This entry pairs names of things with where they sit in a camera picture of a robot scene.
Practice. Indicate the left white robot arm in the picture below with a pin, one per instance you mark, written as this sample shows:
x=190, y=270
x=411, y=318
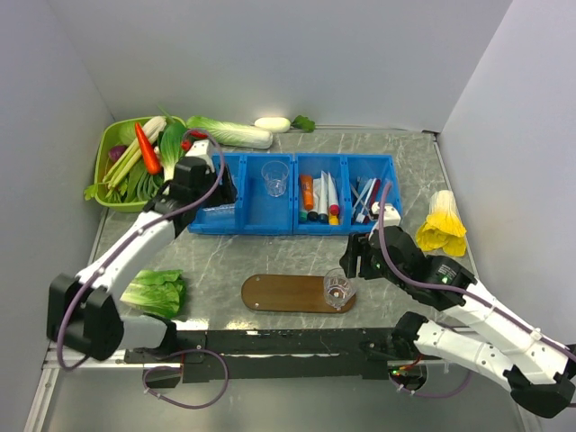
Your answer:
x=83, y=310

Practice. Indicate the brown wooden oval tray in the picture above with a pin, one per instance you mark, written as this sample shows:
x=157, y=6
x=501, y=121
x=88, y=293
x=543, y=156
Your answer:
x=289, y=293

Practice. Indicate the white blue toothbrush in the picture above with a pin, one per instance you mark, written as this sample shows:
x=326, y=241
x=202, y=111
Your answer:
x=360, y=218

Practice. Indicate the blue storage bin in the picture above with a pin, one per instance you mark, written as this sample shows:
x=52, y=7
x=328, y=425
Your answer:
x=345, y=168
x=256, y=212

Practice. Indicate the orange carrot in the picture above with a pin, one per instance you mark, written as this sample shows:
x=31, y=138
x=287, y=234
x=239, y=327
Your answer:
x=148, y=154

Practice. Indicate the white toothpaste tube blue cap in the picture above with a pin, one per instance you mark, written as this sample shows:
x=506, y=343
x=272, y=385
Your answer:
x=331, y=194

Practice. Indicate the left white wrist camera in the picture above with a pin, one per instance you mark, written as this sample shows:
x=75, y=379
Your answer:
x=202, y=149

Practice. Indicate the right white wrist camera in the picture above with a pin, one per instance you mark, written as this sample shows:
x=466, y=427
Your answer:
x=391, y=216

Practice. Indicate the green lettuce head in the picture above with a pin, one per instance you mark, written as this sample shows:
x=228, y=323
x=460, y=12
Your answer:
x=161, y=293

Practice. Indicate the grey toothbrush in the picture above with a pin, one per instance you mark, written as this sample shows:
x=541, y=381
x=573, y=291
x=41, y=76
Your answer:
x=359, y=190

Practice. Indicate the red chili pepper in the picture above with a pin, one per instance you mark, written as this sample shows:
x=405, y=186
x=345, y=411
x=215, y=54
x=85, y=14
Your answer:
x=197, y=134

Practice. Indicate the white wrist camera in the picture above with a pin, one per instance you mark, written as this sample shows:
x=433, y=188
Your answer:
x=202, y=149
x=391, y=216

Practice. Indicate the clear square organizer tray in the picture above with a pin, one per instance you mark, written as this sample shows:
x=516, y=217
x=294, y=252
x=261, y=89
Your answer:
x=219, y=213

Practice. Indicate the white green leek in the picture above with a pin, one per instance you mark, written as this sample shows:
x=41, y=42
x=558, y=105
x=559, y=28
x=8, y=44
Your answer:
x=127, y=136

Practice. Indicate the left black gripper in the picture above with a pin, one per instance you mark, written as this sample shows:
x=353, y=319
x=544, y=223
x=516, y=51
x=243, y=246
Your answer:
x=224, y=193

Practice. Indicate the clear plastic cup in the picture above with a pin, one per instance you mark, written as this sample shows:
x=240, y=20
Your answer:
x=275, y=175
x=338, y=290

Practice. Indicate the green bean bunch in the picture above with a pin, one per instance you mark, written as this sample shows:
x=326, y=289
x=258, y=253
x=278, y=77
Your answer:
x=138, y=186

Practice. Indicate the yellow baby cabbage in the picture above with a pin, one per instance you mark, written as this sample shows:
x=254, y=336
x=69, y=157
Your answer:
x=442, y=228

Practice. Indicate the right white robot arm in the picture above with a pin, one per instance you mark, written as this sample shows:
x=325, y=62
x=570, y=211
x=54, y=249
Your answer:
x=537, y=371

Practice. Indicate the aluminium rail frame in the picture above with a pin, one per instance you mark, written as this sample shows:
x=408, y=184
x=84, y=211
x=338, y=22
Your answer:
x=50, y=372

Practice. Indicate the orange toothpaste tube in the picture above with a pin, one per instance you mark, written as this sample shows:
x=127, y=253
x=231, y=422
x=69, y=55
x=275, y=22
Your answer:
x=306, y=185

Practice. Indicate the purple onion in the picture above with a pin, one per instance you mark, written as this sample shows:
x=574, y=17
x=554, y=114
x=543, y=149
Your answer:
x=116, y=152

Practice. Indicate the napa cabbage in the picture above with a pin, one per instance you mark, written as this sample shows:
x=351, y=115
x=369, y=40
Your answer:
x=233, y=134

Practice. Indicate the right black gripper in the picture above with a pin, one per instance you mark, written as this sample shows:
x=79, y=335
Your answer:
x=358, y=246

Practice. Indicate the yellow cap small tube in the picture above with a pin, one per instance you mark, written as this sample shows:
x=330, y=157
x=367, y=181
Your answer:
x=333, y=220

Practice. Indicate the red toothbrush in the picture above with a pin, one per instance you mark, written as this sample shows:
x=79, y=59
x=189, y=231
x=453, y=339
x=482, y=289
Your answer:
x=374, y=191

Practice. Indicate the white red toothpaste tube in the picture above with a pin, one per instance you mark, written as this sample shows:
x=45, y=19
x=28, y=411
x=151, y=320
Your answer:
x=319, y=210

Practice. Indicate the black base frame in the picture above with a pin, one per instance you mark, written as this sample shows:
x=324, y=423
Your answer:
x=283, y=353

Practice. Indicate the white radish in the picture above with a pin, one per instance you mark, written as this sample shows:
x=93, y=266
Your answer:
x=282, y=125

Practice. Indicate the left blue storage bin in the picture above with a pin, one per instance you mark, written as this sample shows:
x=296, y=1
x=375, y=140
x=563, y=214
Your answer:
x=256, y=212

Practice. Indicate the bok choy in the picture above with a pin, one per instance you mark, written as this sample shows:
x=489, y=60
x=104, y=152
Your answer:
x=170, y=148

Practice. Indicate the right blue storage bin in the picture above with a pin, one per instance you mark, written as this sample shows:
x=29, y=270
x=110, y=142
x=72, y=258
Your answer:
x=345, y=168

